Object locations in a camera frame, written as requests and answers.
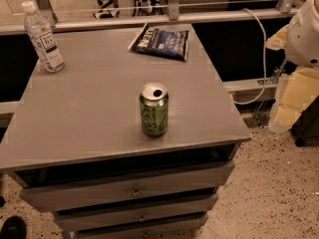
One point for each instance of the blue chip bag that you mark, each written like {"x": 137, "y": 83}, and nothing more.
{"x": 161, "y": 43}

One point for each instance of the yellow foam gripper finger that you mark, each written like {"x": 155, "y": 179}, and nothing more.
{"x": 295, "y": 93}

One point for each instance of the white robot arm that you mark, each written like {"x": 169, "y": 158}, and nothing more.
{"x": 308, "y": 14}

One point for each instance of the green soda can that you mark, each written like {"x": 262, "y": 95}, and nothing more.
{"x": 154, "y": 109}

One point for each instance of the grey drawer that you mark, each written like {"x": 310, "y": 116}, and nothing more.
{"x": 127, "y": 187}
{"x": 142, "y": 230}
{"x": 137, "y": 213}

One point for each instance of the middle grey drawer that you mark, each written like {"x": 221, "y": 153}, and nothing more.
{"x": 137, "y": 213}

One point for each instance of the grey drawer cabinet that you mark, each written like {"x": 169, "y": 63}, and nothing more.
{"x": 84, "y": 123}

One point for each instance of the clear plastic water bottle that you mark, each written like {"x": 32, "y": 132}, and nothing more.
{"x": 42, "y": 38}

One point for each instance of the black shoe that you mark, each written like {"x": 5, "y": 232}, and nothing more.
{"x": 13, "y": 228}

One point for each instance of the top grey drawer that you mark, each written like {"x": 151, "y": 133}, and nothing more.
{"x": 127, "y": 187}

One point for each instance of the bottom grey drawer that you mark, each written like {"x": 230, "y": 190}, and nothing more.
{"x": 142, "y": 230}

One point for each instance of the metal railing frame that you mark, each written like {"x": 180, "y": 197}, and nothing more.
{"x": 75, "y": 15}

